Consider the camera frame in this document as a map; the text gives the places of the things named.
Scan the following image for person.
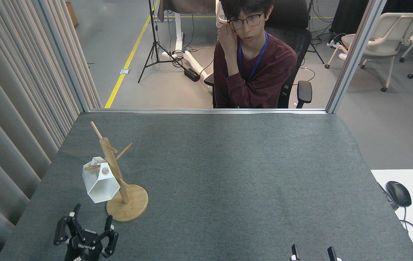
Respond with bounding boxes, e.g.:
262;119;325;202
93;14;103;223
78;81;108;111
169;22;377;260
213;0;298;109

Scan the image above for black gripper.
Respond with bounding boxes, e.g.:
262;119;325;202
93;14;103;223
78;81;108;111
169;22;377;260
53;204;119;261

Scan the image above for person's glasses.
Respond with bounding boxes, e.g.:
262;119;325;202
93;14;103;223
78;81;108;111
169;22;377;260
227;13;265;31

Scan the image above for black tripod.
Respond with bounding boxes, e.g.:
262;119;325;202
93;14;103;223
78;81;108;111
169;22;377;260
137;0;185;84

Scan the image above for silver frame rail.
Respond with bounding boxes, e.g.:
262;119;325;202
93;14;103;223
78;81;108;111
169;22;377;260
90;108;327;115

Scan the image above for grey curtain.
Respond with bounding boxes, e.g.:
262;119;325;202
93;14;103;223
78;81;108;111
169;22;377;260
0;0;102;261

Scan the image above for wide silver frame post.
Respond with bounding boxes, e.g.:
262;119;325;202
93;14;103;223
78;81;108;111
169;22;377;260
325;0;388;114

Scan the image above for grey felt table mat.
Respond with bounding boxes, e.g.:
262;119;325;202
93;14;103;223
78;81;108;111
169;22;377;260
0;112;413;261

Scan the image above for white office chair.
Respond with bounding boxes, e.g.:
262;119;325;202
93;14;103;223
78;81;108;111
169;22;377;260
324;13;413;93

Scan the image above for white hexagonal cup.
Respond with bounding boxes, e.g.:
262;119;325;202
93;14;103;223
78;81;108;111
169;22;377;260
82;157;121;204

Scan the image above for wooden cup rack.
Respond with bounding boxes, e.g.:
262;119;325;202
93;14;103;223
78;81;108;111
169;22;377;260
85;121;149;222

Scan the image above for black computer mouse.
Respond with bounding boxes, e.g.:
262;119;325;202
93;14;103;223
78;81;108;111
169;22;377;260
385;181;412;208

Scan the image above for person's hand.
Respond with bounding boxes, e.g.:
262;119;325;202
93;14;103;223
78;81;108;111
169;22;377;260
217;22;239;61

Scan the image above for white stand leg frame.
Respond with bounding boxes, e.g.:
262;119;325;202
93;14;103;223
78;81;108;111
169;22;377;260
161;13;207;78

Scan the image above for cardboard box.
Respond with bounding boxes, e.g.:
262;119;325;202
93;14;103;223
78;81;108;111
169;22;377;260
65;1;79;27

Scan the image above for black device at desk edge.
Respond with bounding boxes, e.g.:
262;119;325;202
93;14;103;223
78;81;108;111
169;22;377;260
377;181;399;210

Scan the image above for white power strip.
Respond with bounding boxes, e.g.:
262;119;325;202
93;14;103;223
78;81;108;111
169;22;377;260
327;34;345;49

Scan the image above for white machine part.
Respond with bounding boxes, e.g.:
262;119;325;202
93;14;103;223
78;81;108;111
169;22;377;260
216;0;225;28

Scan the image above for slim silver frame post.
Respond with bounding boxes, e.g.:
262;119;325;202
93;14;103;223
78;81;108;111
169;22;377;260
34;0;91;113

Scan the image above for black hanging cloth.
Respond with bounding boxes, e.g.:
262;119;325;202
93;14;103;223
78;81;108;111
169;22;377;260
329;0;413;37

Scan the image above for blue lanyard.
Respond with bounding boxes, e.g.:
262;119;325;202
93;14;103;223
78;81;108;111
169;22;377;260
238;31;268;84

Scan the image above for black office chair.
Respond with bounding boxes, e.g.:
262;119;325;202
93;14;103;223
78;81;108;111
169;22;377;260
264;0;313;109

